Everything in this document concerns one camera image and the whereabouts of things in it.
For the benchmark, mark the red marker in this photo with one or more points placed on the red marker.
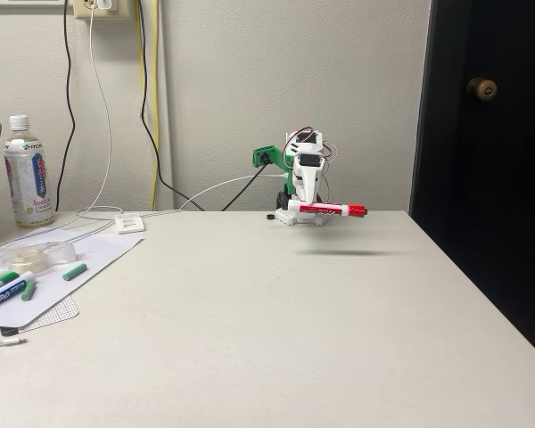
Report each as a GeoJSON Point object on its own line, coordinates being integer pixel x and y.
{"type": "Point", "coordinates": [352, 210]}

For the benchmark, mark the green marker cap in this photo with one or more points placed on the green marker cap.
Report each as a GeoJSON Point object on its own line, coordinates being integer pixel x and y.
{"type": "Point", "coordinates": [28, 290]}
{"type": "Point", "coordinates": [74, 272]}

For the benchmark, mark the green label Expo marker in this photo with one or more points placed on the green label Expo marker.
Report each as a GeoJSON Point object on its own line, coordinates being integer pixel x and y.
{"type": "Point", "coordinates": [2, 277]}

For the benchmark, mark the blue label Expo marker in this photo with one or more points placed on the blue label Expo marker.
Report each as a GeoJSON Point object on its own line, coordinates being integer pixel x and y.
{"type": "Point", "coordinates": [4, 296]}

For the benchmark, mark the white square adapter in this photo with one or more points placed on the white square adapter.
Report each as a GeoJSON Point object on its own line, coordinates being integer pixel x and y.
{"type": "Point", "coordinates": [129, 224]}

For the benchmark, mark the brass door knob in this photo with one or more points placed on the brass door knob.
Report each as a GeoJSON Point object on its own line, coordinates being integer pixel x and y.
{"type": "Point", "coordinates": [482, 89]}

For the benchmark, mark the dark door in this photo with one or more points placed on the dark door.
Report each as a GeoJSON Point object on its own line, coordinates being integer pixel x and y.
{"type": "Point", "coordinates": [495, 223]}

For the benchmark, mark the white paper sheet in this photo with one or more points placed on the white paper sheet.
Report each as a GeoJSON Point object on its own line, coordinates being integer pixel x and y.
{"type": "Point", "coordinates": [102, 254]}

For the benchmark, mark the white charger plug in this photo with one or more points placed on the white charger plug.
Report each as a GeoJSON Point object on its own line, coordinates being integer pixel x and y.
{"type": "Point", "coordinates": [107, 4]}

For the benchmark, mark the jasmine tea bottle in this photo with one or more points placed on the jasmine tea bottle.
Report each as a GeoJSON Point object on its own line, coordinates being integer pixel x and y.
{"type": "Point", "coordinates": [29, 178]}

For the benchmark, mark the grid mesh mat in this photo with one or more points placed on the grid mesh mat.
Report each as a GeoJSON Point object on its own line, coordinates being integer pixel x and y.
{"type": "Point", "coordinates": [58, 314]}

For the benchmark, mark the clear tape dispenser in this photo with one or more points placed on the clear tape dispenser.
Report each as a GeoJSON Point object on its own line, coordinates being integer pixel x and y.
{"type": "Point", "coordinates": [27, 258]}

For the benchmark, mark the black flat item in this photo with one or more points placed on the black flat item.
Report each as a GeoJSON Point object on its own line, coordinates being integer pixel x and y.
{"type": "Point", "coordinates": [9, 331]}

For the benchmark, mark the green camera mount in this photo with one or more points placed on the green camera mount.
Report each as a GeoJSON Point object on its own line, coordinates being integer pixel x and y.
{"type": "Point", "coordinates": [278, 158]}

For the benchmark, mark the small camera circuit board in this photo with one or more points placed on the small camera circuit board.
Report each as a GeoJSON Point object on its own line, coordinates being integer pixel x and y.
{"type": "Point", "coordinates": [264, 158]}

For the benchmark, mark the beige wall outlet plate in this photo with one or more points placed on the beige wall outlet plate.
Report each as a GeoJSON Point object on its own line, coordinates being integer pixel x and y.
{"type": "Point", "coordinates": [82, 11]}

